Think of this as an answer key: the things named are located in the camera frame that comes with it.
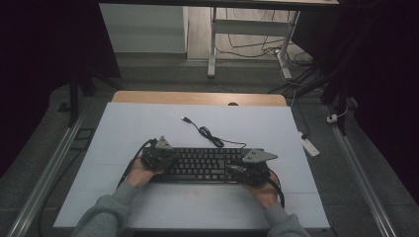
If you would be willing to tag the white table board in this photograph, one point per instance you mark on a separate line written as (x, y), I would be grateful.
(158, 121)

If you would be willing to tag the aluminium rail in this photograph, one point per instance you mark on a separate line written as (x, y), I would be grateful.
(46, 177)
(362, 177)

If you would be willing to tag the white power strip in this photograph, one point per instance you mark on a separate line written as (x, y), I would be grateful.
(309, 144)

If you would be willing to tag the black metal stand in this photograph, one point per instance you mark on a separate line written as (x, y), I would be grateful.
(339, 95)
(74, 95)

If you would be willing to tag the person's left hand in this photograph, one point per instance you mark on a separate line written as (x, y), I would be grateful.
(141, 176)

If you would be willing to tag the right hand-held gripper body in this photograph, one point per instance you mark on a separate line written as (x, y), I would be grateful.
(255, 173)

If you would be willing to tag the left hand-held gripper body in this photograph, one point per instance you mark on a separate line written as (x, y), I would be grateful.
(158, 158)

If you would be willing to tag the white desk frame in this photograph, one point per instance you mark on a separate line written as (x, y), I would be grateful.
(250, 28)

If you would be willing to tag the black computer keyboard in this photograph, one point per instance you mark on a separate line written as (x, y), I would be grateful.
(204, 164)

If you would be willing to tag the person's right hand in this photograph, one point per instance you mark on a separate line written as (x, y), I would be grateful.
(263, 196)

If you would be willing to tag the small white adapter box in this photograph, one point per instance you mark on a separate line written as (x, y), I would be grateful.
(332, 118)

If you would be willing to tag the white cabinet panel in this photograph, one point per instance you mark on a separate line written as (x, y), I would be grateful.
(145, 29)

